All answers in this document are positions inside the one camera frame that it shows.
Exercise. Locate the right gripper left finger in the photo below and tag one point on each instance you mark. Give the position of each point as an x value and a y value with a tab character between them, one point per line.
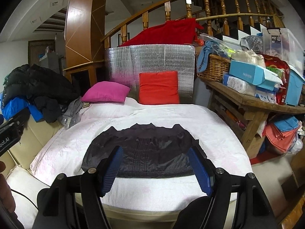
75	201

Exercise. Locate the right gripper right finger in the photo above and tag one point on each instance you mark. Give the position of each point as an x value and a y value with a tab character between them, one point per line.
252	208

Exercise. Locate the black quilted jacket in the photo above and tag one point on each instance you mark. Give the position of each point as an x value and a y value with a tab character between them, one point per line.
148	151

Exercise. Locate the black clothes pile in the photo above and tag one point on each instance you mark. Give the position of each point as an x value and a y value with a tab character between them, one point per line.
41	87

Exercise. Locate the blue garment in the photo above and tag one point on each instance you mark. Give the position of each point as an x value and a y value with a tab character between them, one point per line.
16	105

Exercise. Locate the white embossed bed blanket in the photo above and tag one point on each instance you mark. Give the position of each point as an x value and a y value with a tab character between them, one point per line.
64	152

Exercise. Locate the cream leather sofa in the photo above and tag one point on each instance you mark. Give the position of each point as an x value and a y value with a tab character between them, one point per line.
25	187

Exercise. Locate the grey garment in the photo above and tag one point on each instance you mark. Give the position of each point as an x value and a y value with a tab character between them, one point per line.
71	115

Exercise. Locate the folded coral and blue cloths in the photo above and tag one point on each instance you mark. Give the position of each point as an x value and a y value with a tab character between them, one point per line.
282	132

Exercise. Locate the wooden side table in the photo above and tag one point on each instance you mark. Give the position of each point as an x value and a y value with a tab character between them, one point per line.
244	113

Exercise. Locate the magenta pillow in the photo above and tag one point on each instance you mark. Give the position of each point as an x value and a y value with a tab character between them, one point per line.
106	91

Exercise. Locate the wooden pillar cabinet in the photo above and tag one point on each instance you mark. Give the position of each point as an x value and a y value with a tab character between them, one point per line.
85	29

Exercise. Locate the white tissue pack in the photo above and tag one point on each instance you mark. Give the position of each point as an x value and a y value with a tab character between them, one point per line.
239	85

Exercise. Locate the blue fashion box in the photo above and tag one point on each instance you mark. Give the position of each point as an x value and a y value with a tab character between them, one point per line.
254	74

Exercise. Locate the silver foil insulation board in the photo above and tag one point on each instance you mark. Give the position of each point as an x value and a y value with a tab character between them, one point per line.
126	63

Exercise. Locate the light blue bin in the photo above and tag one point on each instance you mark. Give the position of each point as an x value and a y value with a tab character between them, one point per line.
294	88

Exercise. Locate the wicker basket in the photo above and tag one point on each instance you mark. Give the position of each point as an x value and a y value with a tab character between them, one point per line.
217	67

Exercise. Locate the red pillow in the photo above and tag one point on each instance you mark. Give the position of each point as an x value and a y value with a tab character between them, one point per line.
158	88

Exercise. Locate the red snack bag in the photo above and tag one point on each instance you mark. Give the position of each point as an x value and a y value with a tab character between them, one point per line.
282	69

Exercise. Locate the light blue cloth in basket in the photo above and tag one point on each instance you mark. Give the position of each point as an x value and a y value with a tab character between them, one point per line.
210	47

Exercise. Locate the clear plastic storage box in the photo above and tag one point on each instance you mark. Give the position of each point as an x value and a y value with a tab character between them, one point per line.
281	43

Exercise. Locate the red blanket on railing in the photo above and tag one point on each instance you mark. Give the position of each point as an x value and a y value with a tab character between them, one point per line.
171	32

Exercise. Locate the wooden stair railing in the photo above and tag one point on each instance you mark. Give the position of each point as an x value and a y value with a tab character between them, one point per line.
219	17

